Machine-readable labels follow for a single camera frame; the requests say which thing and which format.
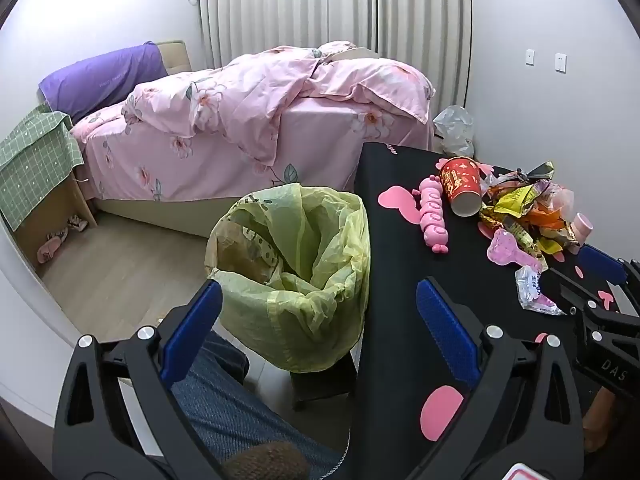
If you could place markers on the pink heart-shaped packet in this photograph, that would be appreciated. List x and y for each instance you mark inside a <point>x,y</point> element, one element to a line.
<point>502,250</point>

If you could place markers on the green checked cloth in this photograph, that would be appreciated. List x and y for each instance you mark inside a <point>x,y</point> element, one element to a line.
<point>35,160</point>

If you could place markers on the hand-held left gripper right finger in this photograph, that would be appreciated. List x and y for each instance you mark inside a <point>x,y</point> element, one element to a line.
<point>445,330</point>

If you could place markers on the white wall switch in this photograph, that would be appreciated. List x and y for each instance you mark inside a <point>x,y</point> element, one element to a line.
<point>559,63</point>
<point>530,57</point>

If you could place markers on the bed with pink floral sheet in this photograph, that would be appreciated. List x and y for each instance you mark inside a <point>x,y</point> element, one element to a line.
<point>200,160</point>

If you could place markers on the person's right hand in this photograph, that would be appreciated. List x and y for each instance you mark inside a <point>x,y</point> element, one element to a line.
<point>602,420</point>

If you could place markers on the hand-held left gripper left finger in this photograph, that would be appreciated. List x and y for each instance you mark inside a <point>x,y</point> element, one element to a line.
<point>192,325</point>

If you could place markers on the pink caterpillar toy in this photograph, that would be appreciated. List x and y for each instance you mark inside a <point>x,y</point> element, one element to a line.
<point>432,215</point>

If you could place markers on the person's leg in jeans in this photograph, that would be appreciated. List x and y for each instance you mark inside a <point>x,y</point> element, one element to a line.
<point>230,410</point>

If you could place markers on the clear plastic bag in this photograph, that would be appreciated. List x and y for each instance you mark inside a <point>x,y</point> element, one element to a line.
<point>455,130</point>

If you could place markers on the white pleated curtain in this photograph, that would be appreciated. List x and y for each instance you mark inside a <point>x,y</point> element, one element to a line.
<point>280,5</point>

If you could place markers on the white black shoe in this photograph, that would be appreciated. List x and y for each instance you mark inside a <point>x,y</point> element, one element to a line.
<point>77,223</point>

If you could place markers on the beige headboard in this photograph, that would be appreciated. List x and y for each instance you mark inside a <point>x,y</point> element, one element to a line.
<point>175,57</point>

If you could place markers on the pink bottle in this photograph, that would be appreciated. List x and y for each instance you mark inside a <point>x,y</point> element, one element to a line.
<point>582,227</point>

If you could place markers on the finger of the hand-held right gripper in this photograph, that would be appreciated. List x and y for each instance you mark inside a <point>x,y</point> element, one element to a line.
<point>562,287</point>
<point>602,262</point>

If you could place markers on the brown fuzzy clothing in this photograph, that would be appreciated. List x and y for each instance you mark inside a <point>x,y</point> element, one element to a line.
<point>267,462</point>

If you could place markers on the red paper cup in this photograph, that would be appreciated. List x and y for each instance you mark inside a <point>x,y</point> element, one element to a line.
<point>460,185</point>

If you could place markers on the pile of snack wrappers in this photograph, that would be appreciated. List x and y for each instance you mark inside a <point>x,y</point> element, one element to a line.
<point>520,205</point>

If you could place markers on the wooden nightstand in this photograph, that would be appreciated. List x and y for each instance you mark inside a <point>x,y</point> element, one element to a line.
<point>55,210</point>

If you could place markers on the purple pillow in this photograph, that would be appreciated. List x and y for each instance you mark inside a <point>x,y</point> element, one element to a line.
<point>100,80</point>

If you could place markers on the bin with yellow-green liner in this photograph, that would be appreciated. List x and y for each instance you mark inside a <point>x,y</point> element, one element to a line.
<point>300,310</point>

